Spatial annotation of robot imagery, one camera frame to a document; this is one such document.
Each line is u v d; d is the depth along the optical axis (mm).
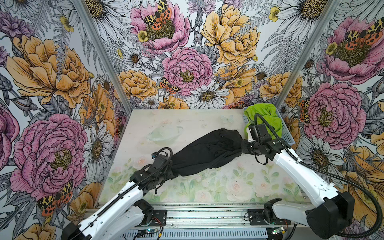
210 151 937
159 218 732
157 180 589
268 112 1094
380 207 381
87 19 748
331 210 388
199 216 761
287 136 1006
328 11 732
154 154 719
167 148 689
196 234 1118
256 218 734
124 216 571
